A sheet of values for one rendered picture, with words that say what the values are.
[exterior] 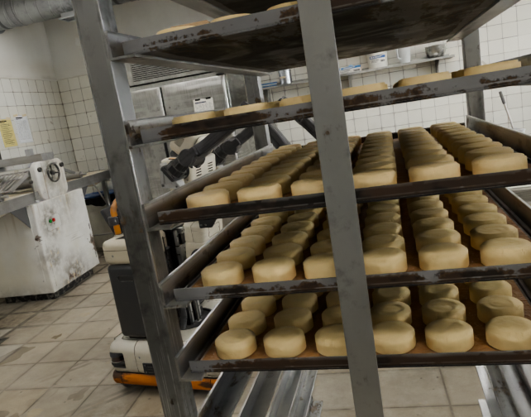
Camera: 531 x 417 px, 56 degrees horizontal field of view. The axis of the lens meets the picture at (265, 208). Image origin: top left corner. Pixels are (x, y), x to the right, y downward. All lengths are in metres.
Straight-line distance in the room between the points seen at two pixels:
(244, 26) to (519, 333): 0.41
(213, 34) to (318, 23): 0.10
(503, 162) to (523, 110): 5.70
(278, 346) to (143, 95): 5.01
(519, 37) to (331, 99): 5.76
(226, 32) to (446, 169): 0.25
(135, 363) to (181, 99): 3.25
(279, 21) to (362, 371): 0.36
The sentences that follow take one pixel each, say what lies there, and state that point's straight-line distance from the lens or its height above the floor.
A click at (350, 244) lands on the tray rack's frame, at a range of 0.51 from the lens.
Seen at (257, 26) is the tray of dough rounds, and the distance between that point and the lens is 0.51.
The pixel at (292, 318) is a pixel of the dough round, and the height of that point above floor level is 1.06.
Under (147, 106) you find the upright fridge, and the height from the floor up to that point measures 1.55.
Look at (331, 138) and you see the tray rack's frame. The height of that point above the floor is 1.29.
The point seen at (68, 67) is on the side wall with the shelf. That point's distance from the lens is 6.97.
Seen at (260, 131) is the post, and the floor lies 1.28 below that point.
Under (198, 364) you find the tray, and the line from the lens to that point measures 0.61.
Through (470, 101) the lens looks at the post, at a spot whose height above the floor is 1.27.
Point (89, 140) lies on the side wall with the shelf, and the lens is 6.87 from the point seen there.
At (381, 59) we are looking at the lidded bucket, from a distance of 5.72.
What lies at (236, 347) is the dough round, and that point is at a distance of 0.61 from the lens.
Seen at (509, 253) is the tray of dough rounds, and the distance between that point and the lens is 0.55.
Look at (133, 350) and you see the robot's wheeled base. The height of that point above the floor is 0.25.
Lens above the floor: 1.32
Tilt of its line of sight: 11 degrees down
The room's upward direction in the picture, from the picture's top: 9 degrees counter-clockwise
